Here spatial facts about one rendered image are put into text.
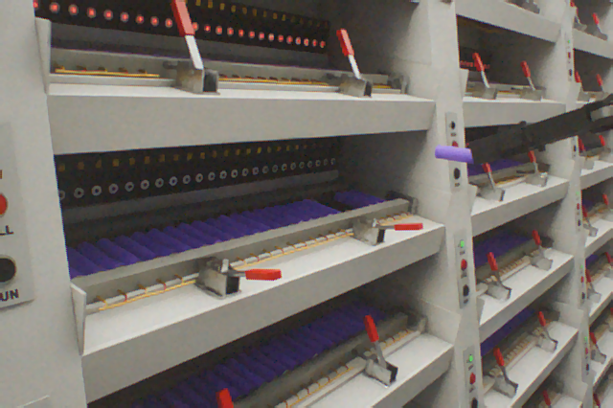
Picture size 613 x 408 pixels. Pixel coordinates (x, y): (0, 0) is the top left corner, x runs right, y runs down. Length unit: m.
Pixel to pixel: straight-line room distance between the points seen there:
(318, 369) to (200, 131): 0.37
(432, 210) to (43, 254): 0.62
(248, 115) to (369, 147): 0.42
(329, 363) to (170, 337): 0.32
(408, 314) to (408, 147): 0.27
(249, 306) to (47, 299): 0.21
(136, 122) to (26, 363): 0.20
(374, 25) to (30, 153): 0.65
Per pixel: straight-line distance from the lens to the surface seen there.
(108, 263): 0.57
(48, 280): 0.44
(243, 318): 0.57
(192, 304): 0.54
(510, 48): 1.61
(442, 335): 0.96
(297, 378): 0.74
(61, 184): 0.63
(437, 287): 0.94
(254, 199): 0.78
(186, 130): 0.53
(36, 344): 0.45
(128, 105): 0.48
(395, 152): 0.94
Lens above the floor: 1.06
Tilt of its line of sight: 5 degrees down
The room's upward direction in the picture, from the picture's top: 6 degrees counter-clockwise
